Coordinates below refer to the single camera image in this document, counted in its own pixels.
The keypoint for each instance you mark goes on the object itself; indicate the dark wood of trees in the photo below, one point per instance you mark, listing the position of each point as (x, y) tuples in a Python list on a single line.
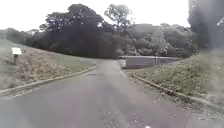
[(100, 36)]

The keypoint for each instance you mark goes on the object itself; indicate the grey asphalt path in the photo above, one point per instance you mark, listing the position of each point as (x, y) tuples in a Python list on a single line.
[(100, 96)]

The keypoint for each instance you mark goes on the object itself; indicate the mossy stone kerb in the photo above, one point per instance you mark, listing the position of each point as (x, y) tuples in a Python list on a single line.
[(166, 90)]

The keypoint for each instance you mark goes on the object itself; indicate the pale stone kerb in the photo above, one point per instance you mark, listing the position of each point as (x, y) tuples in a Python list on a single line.
[(50, 80)]

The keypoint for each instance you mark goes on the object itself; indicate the grass bank with dry plants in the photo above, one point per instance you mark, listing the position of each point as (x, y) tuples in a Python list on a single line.
[(180, 75)]

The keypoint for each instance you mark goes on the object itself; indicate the grass slope with sign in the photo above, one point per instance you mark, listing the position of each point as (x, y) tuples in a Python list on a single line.
[(36, 65)]

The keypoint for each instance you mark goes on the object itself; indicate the large dark tree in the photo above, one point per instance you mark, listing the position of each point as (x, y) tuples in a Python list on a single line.
[(206, 23)]

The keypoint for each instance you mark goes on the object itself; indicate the low grey concrete wall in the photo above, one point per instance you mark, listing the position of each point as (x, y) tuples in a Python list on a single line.
[(146, 61)]

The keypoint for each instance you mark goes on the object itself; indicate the white sign on post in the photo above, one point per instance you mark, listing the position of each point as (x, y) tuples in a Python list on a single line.
[(16, 51)]

